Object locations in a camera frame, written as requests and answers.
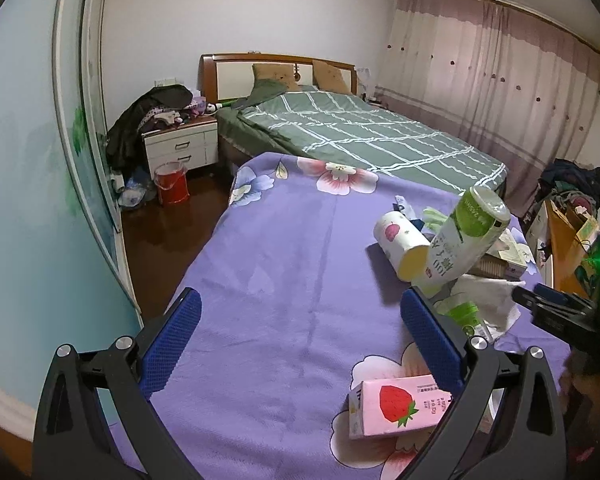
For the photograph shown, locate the green plaid bed quilt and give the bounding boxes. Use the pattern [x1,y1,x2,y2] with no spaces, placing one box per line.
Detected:
[216,88,507,194]

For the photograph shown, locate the pile of clothes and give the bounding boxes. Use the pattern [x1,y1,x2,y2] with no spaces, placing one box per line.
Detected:
[534,158,600,216]

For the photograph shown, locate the pink strawberry milk carton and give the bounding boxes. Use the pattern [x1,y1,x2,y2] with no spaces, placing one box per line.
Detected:
[349,375,452,440]

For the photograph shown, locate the blue white foil wrapper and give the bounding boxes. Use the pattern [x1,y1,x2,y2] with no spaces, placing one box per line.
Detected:
[392,195,424,231]

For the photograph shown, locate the white green cardboard box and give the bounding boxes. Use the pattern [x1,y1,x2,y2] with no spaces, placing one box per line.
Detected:
[469,228,538,281]

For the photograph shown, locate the wooden bed headboard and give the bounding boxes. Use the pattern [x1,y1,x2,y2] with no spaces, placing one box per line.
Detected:
[198,52,358,103]

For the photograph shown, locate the brown pillow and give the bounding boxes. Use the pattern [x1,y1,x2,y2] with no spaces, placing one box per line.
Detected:
[312,60,350,94]
[252,63,301,92]

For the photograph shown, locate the white paper cup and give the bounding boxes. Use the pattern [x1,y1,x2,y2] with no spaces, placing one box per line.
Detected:
[373,211,429,282]

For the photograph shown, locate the brown left pillow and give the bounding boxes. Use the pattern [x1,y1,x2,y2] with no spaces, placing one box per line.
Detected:
[252,63,301,92]

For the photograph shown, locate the green plastic snack wrapper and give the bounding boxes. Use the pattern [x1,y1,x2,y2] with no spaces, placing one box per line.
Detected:
[422,207,449,234]

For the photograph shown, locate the purple floral table cloth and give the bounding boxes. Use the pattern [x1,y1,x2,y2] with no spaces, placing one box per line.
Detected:
[151,154,457,479]

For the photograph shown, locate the red plastic bucket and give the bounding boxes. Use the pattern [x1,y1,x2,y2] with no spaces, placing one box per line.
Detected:
[154,162,189,206]

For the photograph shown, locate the brown right pillow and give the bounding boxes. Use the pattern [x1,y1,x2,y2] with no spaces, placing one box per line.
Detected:
[312,60,350,94]

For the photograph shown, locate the pink white window curtain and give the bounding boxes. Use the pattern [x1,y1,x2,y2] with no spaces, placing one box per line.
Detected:
[376,0,600,216]

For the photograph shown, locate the white bedside nightstand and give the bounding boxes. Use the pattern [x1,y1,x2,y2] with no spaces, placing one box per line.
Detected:
[143,116,219,176]

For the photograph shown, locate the white green tall bottle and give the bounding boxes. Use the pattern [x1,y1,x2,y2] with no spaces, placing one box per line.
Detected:
[412,186,512,298]

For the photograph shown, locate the white paper napkin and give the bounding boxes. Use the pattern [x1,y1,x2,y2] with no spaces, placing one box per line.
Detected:
[434,274,524,341]

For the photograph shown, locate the small green label bottle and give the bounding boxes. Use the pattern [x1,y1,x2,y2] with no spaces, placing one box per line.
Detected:
[445,301,494,344]

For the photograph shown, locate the wooden low cabinet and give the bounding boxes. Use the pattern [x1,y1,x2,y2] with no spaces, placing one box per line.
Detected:
[526,200,600,298]

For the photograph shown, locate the dark clothes on nightstand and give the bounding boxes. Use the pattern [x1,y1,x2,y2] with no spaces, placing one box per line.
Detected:
[106,84,193,179]

